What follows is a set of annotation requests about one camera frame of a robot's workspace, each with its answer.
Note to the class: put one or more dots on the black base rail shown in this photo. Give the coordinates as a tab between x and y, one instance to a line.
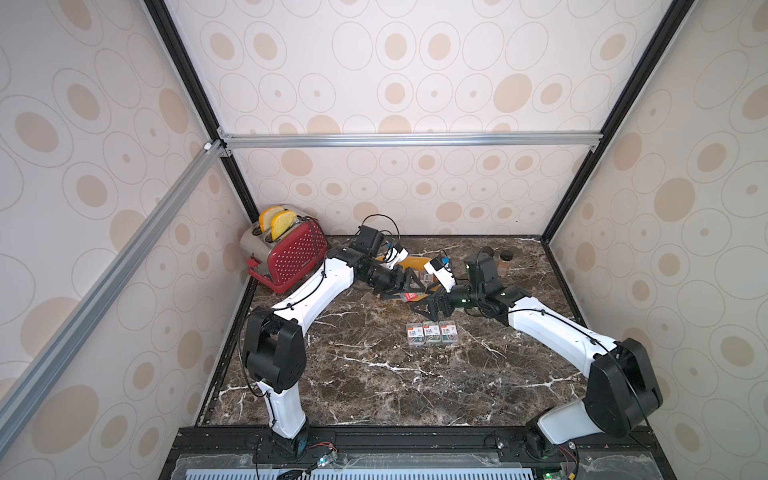
359	452

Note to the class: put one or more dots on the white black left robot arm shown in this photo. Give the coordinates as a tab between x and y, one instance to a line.
274	351

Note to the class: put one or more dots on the yellow plastic storage tray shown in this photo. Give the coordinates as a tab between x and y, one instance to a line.
424	269

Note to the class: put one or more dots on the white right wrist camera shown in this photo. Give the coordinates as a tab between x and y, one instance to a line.
480	273

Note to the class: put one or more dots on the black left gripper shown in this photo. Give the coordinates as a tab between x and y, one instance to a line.
401	284

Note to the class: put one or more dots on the diagonal aluminium frame bar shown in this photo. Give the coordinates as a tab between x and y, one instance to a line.
44	372

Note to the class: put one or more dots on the yellow toast slice left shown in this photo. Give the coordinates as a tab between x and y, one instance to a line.
266	217

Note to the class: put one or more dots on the yellow toast slice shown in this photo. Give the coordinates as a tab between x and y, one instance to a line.
266	217
281	223

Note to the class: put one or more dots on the red polka dot toaster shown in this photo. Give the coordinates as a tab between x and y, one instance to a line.
282	263

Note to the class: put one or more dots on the yellow toast slice right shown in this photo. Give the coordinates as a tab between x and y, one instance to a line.
281	223

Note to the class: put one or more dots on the horizontal aluminium frame bar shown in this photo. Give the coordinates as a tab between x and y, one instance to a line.
396	140

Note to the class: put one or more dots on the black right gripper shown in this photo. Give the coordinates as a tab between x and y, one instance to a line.
445	301

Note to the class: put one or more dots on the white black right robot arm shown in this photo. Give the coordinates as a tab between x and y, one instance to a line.
622	388

